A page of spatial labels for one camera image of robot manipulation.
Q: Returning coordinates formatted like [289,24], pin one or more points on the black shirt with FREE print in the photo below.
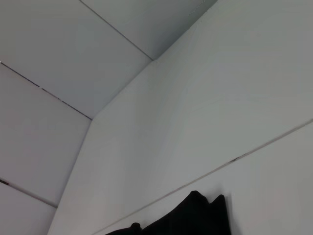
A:
[195,218]

